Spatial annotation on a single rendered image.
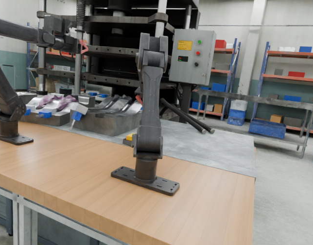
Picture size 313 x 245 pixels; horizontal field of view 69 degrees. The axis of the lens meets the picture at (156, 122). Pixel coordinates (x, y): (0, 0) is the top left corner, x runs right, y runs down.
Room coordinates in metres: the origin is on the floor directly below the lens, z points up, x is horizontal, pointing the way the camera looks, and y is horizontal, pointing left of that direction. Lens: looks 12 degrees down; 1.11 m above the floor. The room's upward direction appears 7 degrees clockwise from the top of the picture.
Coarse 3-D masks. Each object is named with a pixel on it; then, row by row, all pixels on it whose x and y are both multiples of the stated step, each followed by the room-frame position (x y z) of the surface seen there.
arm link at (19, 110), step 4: (16, 108) 0.84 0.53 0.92; (20, 108) 0.85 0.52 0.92; (24, 108) 0.87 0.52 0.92; (0, 112) 0.86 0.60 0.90; (16, 112) 0.84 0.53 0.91; (20, 112) 0.85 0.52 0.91; (0, 116) 0.84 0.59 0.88; (4, 116) 0.84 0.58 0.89; (8, 116) 0.85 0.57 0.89; (12, 116) 0.82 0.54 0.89; (16, 116) 0.84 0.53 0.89; (20, 116) 0.85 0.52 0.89; (8, 120) 0.82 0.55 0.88; (12, 120) 0.82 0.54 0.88; (16, 120) 0.84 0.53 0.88
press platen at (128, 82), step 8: (40, 72) 2.16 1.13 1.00; (48, 72) 2.18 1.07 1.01; (56, 72) 2.20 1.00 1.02; (64, 72) 2.17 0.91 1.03; (72, 72) 2.13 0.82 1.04; (88, 72) 2.74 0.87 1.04; (96, 80) 2.04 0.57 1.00; (104, 80) 2.01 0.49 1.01; (112, 80) 1.98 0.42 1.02; (120, 80) 1.95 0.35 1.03; (128, 80) 1.92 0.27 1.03; (136, 80) 1.98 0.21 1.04; (160, 88) 2.04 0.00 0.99
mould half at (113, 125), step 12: (96, 108) 1.26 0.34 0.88; (120, 108) 1.29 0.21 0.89; (132, 108) 1.28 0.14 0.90; (72, 120) 1.11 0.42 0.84; (84, 120) 1.09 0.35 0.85; (96, 120) 1.06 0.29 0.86; (108, 120) 1.04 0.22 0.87; (120, 120) 1.08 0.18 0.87; (132, 120) 1.20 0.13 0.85; (96, 132) 1.06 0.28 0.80; (108, 132) 1.04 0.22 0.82; (120, 132) 1.09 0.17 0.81
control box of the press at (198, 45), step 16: (176, 32) 1.86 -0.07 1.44; (192, 32) 1.81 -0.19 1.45; (208, 32) 1.77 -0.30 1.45; (176, 48) 1.85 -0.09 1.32; (192, 48) 1.81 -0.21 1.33; (208, 48) 1.77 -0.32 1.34; (176, 64) 1.85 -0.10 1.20; (192, 64) 1.80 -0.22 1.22; (208, 64) 1.77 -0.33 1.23; (176, 80) 1.84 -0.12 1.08; (192, 80) 1.79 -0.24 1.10; (208, 80) 1.86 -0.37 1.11; (176, 96) 1.97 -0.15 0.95
